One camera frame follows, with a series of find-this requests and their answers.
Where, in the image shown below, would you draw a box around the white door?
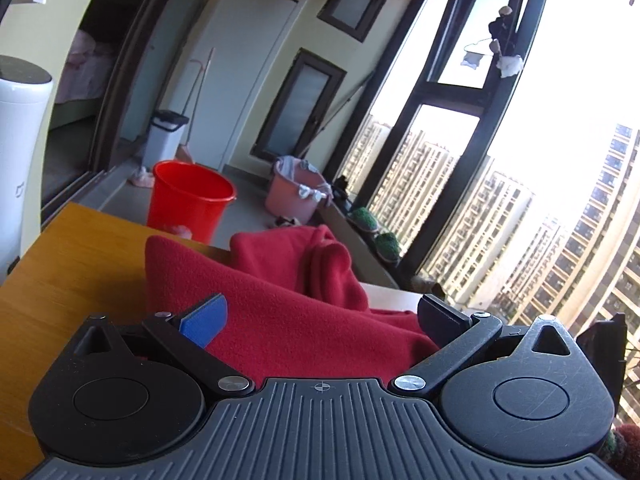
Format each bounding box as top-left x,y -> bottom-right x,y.
187,0 -> 301,171

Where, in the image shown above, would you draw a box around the pink bucket with cloths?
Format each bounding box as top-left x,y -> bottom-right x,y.
264,156 -> 333,226

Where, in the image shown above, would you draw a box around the thin dark pole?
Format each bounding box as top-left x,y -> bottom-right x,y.
299,72 -> 375,158

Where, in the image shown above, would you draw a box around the dark sliding door frame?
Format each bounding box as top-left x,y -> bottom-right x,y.
87,0 -> 241,181

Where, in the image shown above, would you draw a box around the green fuzzy slipper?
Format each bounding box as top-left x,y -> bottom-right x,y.
347,207 -> 381,233
375,232 -> 402,263

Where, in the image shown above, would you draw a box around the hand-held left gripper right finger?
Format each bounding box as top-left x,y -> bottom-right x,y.
392,294 -> 586,393

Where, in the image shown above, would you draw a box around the small dark-framed wall window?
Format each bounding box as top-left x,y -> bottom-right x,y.
316,0 -> 386,43

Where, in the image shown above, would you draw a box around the red plastic bucket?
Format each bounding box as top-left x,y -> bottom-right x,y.
146,160 -> 237,246

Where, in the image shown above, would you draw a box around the hanging dark and white socks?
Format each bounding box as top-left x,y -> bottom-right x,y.
487,6 -> 525,78

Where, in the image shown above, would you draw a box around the black balcony window frame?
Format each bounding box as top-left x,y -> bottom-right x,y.
325,0 -> 556,311

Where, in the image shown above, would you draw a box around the white air purifier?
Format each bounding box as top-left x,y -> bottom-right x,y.
0,55 -> 54,286

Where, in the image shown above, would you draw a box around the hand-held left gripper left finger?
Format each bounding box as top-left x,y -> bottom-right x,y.
74,292 -> 255,397

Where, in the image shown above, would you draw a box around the tall dark-framed wall window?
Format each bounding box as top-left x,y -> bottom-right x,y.
250,47 -> 347,163

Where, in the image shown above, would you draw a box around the red fleece garment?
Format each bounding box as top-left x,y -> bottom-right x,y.
145,225 -> 441,381

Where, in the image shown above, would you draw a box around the broom with pink handle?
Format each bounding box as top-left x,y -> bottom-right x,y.
176,47 -> 216,165

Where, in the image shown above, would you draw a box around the bed with pink bedding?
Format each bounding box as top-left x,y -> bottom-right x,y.
52,30 -> 116,128

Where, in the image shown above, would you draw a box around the white trash bin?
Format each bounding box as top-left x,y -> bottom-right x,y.
142,109 -> 190,171

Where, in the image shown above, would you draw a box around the hanger with white cloth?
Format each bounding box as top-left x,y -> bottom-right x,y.
459,37 -> 493,70

